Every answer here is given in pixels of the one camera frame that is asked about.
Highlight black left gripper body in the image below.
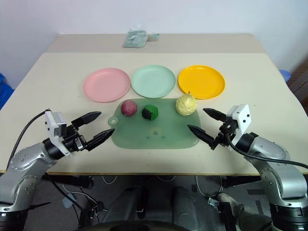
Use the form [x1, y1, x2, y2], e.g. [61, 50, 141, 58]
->
[62, 124, 88, 153]

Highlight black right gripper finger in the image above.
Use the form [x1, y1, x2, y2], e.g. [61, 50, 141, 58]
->
[187, 124, 218, 151]
[203, 108, 227, 124]

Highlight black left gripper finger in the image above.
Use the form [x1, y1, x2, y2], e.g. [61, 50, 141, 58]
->
[85, 128, 116, 152]
[71, 111, 102, 128]

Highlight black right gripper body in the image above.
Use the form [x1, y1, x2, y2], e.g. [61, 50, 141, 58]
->
[215, 121, 238, 148]

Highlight yellow plate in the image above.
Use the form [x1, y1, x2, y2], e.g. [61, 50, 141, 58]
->
[178, 64, 226, 100]

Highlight pink plate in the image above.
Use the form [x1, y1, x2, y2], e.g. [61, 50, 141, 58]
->
[83, 67, 131, 103]

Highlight dark red round fruit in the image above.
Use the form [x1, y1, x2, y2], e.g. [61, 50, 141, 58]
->
[120, 100, 138, 117]

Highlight dark green round fruit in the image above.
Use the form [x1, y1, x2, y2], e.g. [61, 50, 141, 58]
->
[141, 103, 159, 121]

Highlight mint green plate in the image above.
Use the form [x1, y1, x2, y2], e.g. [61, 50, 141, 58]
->
[130, 64, 177, 99]

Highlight pale yellow pear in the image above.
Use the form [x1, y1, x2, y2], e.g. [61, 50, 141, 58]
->
[175, 91, 198, 117]

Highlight green cutting board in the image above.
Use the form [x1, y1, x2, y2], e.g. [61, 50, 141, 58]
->
[108, 98, 202, 150]

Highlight dark rounded right leg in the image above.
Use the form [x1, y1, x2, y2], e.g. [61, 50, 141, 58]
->
[171, 186, 205, 228]

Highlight dark rounded leg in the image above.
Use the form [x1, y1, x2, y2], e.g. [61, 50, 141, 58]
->
[171, 186, 205, 228]
[102, 187, 149, 226]

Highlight dark rounded left leg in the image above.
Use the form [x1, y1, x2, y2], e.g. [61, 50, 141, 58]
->
[102, 187, 149, 226]

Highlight blue plastic crate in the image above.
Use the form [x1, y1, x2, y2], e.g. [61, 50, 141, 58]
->
[0, 72, 14, 110]

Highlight green plastic packet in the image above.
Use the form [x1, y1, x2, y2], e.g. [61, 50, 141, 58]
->
[122, 29, 148, 48]

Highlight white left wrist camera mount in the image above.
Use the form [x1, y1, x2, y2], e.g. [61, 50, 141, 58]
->
[44, 111, 71, 157]

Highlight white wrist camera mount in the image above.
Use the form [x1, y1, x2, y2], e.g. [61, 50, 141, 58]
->
[225, 104, 250, 144]
[44, 111, 71, 157]

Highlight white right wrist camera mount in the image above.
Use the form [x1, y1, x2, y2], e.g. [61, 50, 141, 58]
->
[225, 104, 250, 144]

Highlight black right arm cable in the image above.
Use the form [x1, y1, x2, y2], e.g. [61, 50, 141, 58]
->
[225, 133, 308, 169]

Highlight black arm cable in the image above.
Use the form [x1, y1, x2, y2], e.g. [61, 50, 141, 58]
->
[6, 110, 51, 170]
[225, 133, 308, 169]

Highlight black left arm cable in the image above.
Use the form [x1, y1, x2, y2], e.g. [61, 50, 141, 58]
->
[6, 110, 51, 170]

